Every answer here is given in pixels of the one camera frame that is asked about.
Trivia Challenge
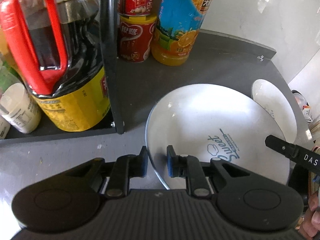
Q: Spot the white plate Bakery print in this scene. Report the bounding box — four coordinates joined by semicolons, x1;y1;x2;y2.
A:
251;79;297;143

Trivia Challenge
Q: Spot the black metal shelf rack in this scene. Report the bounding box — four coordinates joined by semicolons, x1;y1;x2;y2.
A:
1;0;124;142

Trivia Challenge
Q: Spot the brown trash bin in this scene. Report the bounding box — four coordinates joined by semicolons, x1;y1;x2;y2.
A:
291;90;313;124

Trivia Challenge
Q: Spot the small white clip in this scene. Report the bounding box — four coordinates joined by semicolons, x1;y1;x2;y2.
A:
257;55;264;62

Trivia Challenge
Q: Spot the soy sauce bottle red handle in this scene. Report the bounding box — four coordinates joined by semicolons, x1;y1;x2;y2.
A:
1;0;111;132

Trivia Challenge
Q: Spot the small white labelled jar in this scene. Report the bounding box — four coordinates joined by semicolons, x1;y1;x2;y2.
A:
1;83;41;134

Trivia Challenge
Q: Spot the orange juice bottle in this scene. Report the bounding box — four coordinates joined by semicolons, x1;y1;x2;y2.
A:
151;0;212;66

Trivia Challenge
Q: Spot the white plate Sweet print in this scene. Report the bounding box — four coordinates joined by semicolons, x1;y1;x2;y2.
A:
145;84;290;189

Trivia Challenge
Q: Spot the person's right hand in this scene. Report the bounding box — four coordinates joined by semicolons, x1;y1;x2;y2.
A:
298;192;320;240

